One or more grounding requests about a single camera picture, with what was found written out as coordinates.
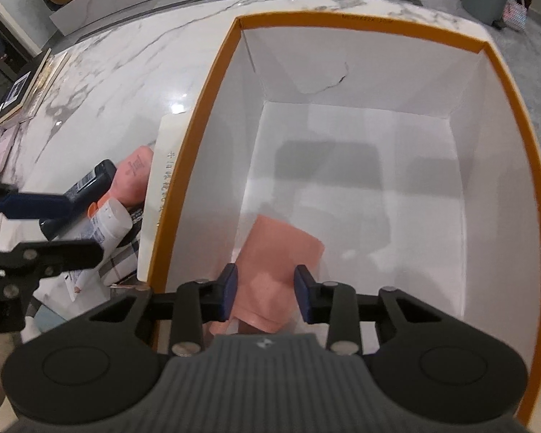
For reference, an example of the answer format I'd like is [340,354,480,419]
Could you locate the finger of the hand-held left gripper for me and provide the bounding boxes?
[0,183,88,222]
[0,240,104,301]

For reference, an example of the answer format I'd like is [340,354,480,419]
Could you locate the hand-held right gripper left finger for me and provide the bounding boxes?
[88,262,239,356]

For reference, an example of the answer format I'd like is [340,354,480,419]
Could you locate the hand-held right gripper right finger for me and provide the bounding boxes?
[294,264,449,355]

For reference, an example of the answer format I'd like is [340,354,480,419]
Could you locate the white tube with blue print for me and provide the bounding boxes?
[63,197,133,253]

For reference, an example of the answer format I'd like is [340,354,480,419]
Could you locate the orange-rimmed white cardboard box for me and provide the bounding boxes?
[137,13,541,420]

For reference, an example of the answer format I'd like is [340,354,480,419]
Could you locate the white paper packet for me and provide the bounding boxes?
[31,253,113,344]

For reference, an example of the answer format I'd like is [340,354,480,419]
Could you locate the plaid cloth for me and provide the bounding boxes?
[97,230,140,287]

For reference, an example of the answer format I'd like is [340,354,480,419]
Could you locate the pink notebook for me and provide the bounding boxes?
[0,122,23,174]

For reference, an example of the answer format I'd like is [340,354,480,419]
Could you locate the pink pouch with dark print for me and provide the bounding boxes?
[113,145,156,206]

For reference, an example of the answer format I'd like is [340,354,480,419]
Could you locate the cream book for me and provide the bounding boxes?
[27,49,70,118]

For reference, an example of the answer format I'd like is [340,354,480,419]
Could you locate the pink and white woven bag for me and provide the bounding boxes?
[502,0,528,32]

